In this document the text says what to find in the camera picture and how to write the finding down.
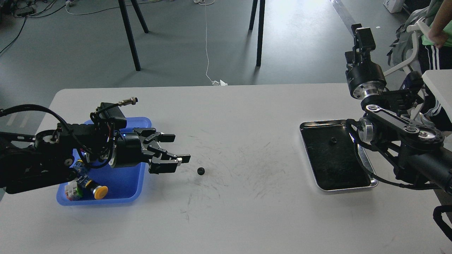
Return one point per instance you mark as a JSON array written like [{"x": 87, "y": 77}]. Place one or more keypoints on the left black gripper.
[{"x": 129, "y": 151}]

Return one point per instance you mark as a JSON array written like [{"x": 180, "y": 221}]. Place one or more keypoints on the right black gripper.
[{"x": 364, "y": 77}]

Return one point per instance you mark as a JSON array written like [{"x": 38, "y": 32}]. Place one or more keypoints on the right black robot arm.
[{"x": 414, "y": 149}]

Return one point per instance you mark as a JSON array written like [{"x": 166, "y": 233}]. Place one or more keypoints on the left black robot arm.
[{"x": 67, "y": 153}]

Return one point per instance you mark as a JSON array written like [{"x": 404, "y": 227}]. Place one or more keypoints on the white box on floor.
[{"x": 393, "y": 6}]

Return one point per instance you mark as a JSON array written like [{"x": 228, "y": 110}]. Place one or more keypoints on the blue plastic tray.
[{"x": 124, "y": 185}]

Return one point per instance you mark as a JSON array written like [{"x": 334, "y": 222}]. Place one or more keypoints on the white chair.
[{"x": 404, "y": 51}]

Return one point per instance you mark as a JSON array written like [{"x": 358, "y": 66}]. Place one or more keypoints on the person in green shirt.
[{"x": 435, "y": 54}]

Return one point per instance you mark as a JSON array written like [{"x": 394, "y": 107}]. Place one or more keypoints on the white side table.
[{"x": 440, "y": 84}]

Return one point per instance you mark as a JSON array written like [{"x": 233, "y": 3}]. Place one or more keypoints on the white green terminal block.
[{"x": 73, "y": 191}]

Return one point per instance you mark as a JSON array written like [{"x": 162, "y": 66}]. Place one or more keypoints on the black stand leg right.
[{"x": 261, "y": 17}]

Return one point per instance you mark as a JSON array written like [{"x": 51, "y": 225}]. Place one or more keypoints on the black stand leg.
[
  {"x": 129, "y": 34},
  {"x": 261, "y": 17}
]

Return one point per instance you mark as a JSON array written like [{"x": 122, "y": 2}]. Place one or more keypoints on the metal tray with black mat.
[{"x": 336, "y": 167}]

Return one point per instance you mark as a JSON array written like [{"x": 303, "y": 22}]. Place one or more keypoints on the black stand leg left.
[{"x": 129, "y": 34}]

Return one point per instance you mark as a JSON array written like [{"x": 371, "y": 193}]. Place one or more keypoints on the yellow push button switch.
[{"x": 98, "y": 191}]

